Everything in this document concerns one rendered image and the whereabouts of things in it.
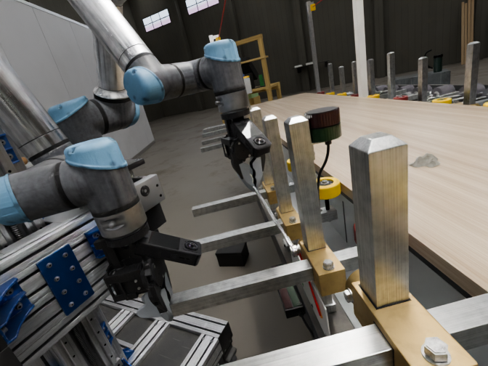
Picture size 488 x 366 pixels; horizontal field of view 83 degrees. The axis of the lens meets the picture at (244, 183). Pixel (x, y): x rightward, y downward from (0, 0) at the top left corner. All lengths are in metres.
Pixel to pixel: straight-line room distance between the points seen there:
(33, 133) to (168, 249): 0.31
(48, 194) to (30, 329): 0.52
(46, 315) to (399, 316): 0.83
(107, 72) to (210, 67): 0.41
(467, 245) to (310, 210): 0.25
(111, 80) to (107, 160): 0.57
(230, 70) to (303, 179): 0.29
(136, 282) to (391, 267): 0.39
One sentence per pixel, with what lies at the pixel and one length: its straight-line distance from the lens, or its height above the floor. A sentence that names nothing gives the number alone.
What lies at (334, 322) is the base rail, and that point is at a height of 0.70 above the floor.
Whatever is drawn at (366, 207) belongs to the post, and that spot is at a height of 1.08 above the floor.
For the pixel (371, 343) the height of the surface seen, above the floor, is 0.96.
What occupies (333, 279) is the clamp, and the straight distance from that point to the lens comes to 0.55.
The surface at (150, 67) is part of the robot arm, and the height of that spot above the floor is 1.28.
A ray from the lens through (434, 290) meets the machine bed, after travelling 0.69.
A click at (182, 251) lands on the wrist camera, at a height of 0.96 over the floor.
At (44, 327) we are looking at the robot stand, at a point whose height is 0.74.
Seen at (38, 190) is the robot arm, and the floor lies 1.13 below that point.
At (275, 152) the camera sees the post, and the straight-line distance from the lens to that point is 0.75.
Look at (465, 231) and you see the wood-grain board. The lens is 0.60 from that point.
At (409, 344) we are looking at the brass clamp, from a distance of 0.32.
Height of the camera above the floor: 1.22
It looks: 20 degrees down
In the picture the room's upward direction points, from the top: 13 degrees counter-clockwise
